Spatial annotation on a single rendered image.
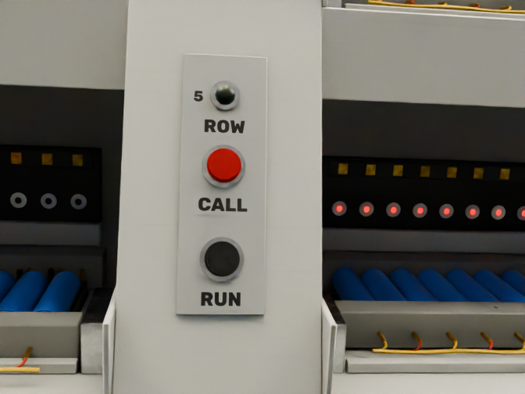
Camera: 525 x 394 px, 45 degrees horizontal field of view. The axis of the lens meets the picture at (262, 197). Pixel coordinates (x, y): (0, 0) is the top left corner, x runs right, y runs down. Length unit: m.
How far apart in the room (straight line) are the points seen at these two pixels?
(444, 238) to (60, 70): 0.30
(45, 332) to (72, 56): 0.14
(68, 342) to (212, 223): 0.10
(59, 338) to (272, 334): 0.11
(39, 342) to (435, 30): 0.26
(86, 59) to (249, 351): 0.16
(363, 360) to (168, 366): 0.11
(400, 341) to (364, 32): 0.17
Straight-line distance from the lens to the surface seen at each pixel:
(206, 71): 0.31
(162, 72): 0.31
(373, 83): 0.34
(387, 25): 0.34
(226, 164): 0.30
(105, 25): 0.33
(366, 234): 0.48
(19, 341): 0.35
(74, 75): 0.33
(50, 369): 0.35
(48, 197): 0.47
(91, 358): 0.34
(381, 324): 0.38
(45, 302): 0.39
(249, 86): 0.31
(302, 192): 0.30
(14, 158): 0.47
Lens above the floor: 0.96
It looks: 8 degrees up
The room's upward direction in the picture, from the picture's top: 1 degrees clockwise
